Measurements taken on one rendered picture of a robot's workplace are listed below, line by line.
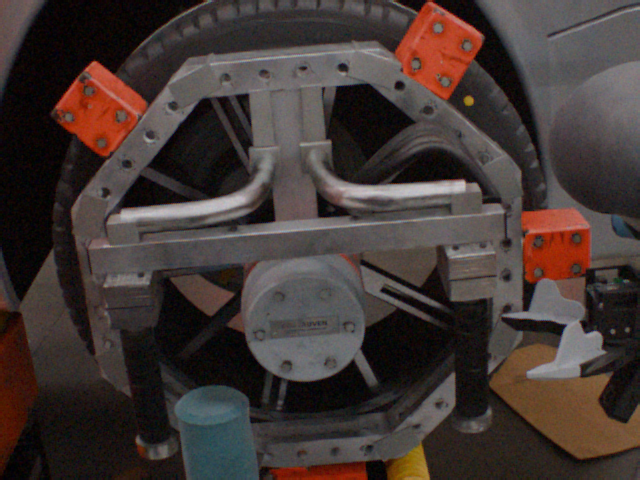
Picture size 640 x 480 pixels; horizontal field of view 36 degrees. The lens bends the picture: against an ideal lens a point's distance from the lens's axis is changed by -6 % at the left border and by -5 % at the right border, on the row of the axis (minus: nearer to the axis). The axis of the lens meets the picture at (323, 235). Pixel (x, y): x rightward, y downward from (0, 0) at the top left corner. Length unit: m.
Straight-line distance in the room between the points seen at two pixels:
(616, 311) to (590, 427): 1.48
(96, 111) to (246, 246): 0.28
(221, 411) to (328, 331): 0.17
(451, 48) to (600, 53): 0.33
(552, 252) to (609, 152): 0.58
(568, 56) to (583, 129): 0.72
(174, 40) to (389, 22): 0.26
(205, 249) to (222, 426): 0.25
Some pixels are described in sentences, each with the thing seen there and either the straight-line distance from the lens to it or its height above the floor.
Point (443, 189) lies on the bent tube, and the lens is 1.01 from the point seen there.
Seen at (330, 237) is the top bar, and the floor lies 0.97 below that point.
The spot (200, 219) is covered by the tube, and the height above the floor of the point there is 1.00.
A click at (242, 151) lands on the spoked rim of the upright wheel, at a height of 0.98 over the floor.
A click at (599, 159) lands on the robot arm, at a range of 0.70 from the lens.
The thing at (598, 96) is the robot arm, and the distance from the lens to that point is 0.71.
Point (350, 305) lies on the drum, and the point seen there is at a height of 0.87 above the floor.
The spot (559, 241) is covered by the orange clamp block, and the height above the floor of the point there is 0.87.
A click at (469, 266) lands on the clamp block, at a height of 0.94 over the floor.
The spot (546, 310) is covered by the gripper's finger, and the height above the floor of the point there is 0.85.
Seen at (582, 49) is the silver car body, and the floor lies 1.06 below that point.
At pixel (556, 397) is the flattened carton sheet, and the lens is 2.64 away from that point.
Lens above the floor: 1.32
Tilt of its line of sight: 20 degrees down
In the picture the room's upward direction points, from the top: 5 degrees counter-clockwise
